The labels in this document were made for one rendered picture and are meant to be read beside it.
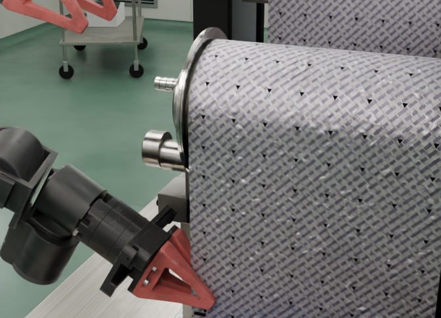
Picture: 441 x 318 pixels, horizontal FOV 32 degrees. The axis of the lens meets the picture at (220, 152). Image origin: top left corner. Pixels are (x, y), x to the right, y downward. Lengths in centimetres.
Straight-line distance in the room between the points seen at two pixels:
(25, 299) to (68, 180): 209
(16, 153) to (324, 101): 31
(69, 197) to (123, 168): 309
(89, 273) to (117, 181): 256
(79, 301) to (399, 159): 58
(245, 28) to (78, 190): 44
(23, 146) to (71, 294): 37
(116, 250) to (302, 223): 19
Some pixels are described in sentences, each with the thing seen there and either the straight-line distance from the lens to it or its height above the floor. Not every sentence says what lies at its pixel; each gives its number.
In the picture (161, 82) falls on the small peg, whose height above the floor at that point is 127.
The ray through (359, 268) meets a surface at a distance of 71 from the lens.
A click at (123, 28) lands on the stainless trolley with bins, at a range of 570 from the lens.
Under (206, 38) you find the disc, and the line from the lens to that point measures 74.
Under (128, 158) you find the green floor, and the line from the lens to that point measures 398.
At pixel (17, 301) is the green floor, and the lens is 285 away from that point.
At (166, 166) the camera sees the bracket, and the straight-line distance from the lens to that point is 83.
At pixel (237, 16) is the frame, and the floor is 127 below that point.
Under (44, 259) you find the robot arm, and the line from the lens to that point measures 82.
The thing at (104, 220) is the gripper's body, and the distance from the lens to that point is 77.
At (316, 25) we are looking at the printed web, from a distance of 90.
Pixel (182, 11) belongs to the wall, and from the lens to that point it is 687.
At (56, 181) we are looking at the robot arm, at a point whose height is 118.
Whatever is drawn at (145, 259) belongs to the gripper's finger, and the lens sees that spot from 73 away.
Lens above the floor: 149
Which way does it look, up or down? 22 degrees down
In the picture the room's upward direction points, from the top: straight up
